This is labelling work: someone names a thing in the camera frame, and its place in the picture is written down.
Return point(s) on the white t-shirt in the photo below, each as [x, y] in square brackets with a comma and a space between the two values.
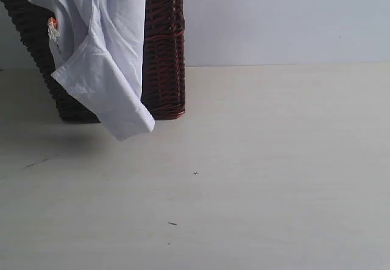
[98, 53]

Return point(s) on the dark brown wicker basket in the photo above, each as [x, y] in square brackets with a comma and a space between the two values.
[163, 58]

